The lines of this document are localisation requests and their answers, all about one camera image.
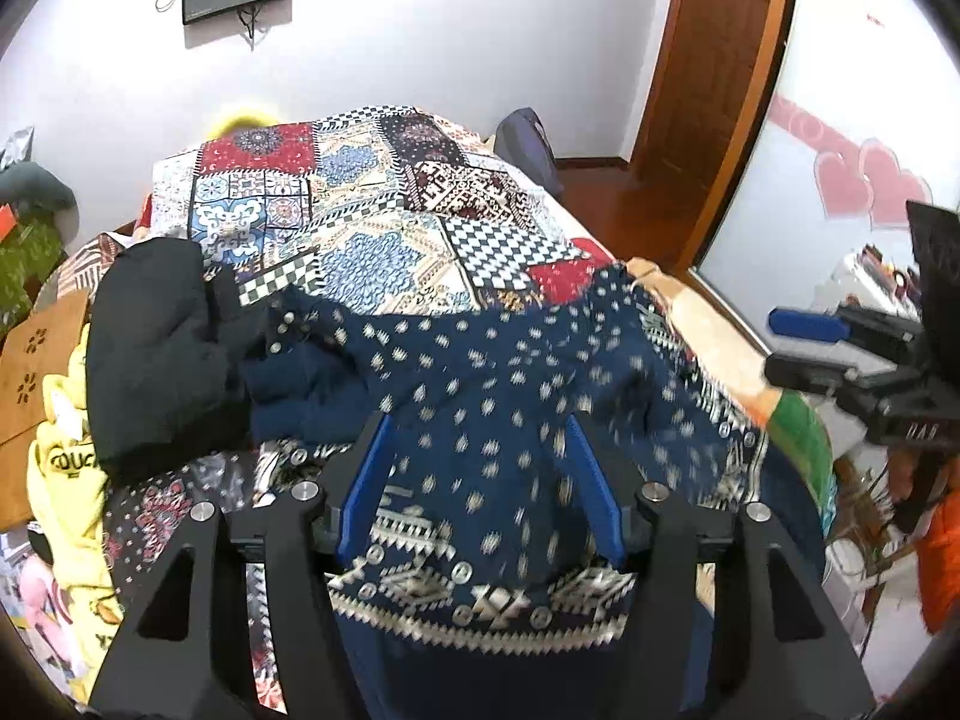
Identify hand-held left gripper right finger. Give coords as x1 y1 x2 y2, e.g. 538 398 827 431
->
562 412 880 720

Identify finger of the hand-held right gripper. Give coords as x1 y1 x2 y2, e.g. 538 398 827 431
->
763 352 857 395
768 305 854 343

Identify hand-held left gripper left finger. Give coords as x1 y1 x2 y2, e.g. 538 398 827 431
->
86 411 399 720

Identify navy patterned hooded jacket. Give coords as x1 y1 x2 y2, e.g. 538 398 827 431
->
240 262 827 720

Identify orange clothing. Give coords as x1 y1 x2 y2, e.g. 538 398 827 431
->
916 493 960 635

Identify frosted sliding door with hearts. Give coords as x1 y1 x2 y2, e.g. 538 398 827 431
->
688 0 960 362

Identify black garment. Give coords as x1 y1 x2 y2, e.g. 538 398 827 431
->
85 238 272 482

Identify brown wooden door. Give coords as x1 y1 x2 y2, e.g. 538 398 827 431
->
628 0 797 272

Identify patchwork printed blanket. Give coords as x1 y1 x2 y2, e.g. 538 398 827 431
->
103 103 835 715

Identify yellow garment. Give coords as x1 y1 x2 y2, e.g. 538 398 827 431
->
27 343 127 702

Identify grey backpack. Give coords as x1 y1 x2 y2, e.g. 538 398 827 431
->
494 107 563 198

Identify pink soft item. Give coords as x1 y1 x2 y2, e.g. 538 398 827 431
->
13 561 62 625

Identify yellow plush object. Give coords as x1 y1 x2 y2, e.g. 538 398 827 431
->
205 110 281 140

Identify green patterned cloth stand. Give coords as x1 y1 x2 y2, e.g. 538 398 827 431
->
0 216 70 317

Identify dark grey cloth bundle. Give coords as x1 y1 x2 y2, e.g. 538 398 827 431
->
0 160 80 242

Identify black monitor cables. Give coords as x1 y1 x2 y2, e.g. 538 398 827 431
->
235 3 269 51

